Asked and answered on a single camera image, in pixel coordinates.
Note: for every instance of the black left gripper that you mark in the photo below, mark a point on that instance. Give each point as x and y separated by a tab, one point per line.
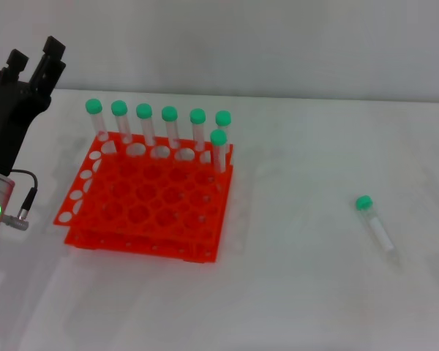
7	124

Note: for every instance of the green-capped clear test tube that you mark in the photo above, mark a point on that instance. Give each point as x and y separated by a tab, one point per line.
119	107
169	113
223	117
198	115
364	203
93	105
144	110
218	137

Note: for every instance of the orange plastic test tube rack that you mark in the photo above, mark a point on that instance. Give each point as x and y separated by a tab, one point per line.
146	204

